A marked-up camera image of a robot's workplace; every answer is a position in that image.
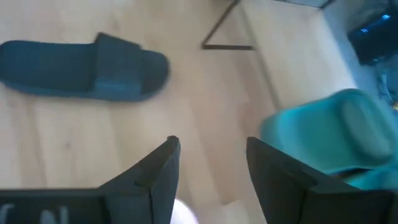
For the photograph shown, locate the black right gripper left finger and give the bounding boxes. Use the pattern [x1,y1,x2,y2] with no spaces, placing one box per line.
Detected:
[99,135,181,224]

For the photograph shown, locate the teal slide sandal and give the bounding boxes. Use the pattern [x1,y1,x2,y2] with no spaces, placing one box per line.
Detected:
[259,88,398,191]

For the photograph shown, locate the dark navy slide sandal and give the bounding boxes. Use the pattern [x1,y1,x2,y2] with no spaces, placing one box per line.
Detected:
[0,32,171,103]

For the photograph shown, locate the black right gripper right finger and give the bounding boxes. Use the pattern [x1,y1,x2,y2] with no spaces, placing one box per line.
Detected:
[247,136,352,224]

